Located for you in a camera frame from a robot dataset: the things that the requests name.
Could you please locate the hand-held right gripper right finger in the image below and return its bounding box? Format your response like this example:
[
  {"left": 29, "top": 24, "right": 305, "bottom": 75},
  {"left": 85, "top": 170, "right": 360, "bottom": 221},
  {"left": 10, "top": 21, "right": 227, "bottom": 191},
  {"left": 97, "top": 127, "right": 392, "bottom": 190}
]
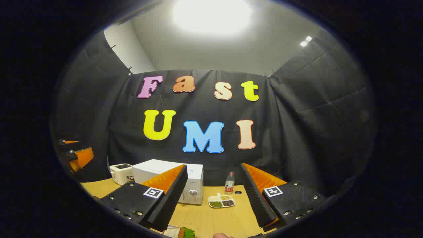
[{"left": 240, "top": 163, "right": 327, "bottom": 228}]

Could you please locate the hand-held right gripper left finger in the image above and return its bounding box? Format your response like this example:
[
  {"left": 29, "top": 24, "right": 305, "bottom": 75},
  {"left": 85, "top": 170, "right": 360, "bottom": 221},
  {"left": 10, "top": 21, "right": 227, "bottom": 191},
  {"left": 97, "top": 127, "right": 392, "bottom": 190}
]
[{"left": 99, "top": 164, "right": 188, "bottom": 231}]

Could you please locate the white microwave oven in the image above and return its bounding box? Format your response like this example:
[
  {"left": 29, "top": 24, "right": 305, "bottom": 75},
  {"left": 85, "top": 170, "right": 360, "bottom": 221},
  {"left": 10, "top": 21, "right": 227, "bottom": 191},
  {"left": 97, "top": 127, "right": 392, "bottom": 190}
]
[{"left": 132, "top": 159, "right": 204, "bottom": 205}]

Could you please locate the clear red label water bottle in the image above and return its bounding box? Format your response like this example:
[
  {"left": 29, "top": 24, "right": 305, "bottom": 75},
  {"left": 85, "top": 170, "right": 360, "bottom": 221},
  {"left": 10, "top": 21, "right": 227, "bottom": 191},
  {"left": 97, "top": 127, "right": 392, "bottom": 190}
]
[{"left": 225, "top": 172, "right": 235, "bottom": 194}]

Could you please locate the small white plate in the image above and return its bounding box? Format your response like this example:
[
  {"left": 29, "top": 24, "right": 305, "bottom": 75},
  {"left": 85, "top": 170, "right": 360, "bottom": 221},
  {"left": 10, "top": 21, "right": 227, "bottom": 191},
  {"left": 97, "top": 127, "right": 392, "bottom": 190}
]
[{"left": 164, "top": 225, "right": 180, "bottom": 238}]

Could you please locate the white divided dish of beans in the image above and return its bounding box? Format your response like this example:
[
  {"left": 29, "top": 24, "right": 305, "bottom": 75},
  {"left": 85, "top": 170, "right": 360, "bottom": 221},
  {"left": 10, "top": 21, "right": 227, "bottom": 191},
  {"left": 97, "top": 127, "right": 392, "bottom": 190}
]
[{"left": 208, "top": 193, "right": 236, "bottom": 208}]

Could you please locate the white toaster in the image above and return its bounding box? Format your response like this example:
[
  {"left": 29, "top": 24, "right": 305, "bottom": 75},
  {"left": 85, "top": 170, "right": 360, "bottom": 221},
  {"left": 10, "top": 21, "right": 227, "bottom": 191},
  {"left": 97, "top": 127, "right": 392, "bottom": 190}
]
[{"left": 110, "top": 163, "right": 134, "bottom": 185}]

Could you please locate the black backdrop cloth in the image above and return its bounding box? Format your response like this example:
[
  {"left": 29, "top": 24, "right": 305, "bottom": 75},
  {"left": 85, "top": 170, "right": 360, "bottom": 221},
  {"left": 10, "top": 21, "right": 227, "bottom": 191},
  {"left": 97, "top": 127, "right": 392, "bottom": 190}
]
[{"left": 53, "top": 28, "right": 375, "bottom": 199}]

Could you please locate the large ceiling light panel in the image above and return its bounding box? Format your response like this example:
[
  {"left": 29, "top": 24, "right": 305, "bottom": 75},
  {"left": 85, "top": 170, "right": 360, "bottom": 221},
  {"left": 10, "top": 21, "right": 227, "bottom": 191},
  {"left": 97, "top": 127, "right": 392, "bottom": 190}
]
[{"left": 173, "top": 0, "right": 252, "bottom": 35}]

